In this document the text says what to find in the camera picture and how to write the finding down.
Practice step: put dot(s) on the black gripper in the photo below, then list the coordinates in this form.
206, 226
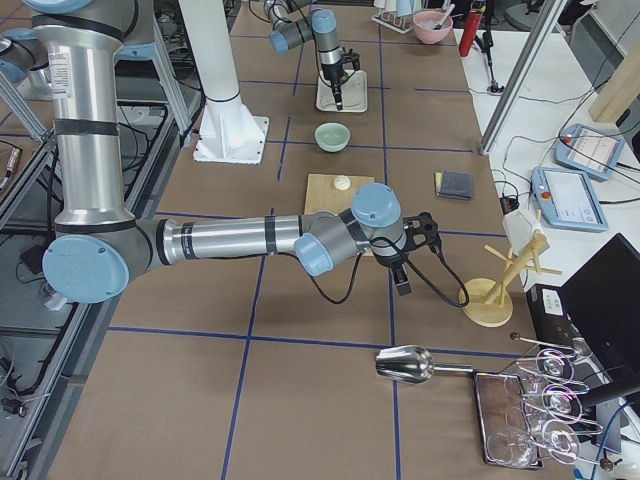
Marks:
331, 74
388, 260

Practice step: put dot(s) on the white steamed bun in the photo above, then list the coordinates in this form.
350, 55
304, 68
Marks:
342, 183

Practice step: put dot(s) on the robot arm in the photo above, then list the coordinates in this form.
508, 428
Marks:
100, 246
292, 28

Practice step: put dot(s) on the light green bowl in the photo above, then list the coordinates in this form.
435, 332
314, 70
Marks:
332, 137

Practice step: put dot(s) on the pink ice bowl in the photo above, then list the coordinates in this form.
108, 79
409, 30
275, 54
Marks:
428, 27

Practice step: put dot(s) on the white bear serving tray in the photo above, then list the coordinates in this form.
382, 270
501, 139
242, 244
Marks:
354, 94

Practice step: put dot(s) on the metal scoop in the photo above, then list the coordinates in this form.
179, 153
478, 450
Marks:
414, 364

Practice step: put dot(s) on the wooden mug tree stand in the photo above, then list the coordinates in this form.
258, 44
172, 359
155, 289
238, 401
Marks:
489, 303

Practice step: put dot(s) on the wooden cutting board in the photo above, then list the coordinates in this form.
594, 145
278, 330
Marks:
325, 204

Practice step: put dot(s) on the red bottle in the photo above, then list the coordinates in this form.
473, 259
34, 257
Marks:
469, 32

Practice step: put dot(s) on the near teach pendant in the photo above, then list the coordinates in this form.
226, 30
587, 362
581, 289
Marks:
567, 199

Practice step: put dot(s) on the teach pendant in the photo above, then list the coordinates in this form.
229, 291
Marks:
591, 151
567, 199

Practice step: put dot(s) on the black glass rack tray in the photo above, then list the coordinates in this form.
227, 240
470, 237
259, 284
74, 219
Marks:
498, 399

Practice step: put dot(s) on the wine glasses on rack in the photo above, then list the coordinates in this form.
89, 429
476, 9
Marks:
552, 406

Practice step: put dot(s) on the black monitor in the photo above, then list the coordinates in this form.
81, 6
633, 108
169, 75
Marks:
602, 300

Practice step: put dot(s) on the far teach pendant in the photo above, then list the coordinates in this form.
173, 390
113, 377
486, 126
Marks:
591, 151

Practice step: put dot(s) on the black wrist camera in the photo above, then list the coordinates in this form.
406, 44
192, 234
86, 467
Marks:
422, 230
351, 58

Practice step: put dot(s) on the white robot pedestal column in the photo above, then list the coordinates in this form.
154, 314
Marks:
208, 34

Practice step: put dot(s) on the aluminium frame post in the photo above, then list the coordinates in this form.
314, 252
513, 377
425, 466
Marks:
535, 41

